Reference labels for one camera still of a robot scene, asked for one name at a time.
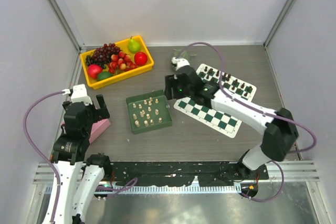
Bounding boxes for dark red grape bunch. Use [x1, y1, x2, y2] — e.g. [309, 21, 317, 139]
[93, 43, 121, 64]

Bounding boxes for green lime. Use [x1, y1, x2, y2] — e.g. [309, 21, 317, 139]
[97, 71, 113, 82]

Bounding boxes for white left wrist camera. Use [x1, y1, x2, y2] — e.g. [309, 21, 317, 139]
[62, 84, 93, 106]

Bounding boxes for pink plastic box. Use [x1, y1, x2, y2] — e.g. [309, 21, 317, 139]
[59, 118, 111, 145]

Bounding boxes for dark blue grape bunch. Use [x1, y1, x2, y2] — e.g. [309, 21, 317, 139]
[86, 56, 106, 69]

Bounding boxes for red cherry cluster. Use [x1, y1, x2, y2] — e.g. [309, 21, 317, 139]
[108, 51, 138, 75]

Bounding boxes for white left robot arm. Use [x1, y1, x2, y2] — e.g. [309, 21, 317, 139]
[43, 94, 112, 223]

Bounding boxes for yellow plastic fruit bin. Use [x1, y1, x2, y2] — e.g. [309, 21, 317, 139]
[80, 36, 154, 90]

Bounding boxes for green white chess board mat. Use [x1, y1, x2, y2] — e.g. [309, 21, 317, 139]
[174, 63, 257, 138]

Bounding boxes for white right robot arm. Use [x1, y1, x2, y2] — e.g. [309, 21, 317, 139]
[164, 59, 299, 179]

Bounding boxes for green plastic tray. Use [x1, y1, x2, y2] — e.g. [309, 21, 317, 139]
[125, 90, 173, 134]

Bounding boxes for green pear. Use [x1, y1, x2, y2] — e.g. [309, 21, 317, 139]
[128, 37, 141, 54]

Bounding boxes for red peach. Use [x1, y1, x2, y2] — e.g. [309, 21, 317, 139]
[88, 64, 103, 79]

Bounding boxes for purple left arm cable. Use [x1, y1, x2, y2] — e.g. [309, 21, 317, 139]
[23, 90, 71, 224]

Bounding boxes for green melon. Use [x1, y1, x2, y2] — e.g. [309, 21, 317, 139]
[172, 49, 196, 63]

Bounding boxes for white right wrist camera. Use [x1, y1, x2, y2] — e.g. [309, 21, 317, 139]
[170, 57, 190, 71]

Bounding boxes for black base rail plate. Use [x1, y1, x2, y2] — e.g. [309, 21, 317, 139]
[103, 161, 269, 187]

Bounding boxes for red apple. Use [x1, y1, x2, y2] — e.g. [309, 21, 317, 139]
[134, 51, 148, 66]

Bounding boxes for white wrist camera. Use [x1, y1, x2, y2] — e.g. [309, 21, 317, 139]
[170, 57, 190, 71]
[62, 84, 93, 106]

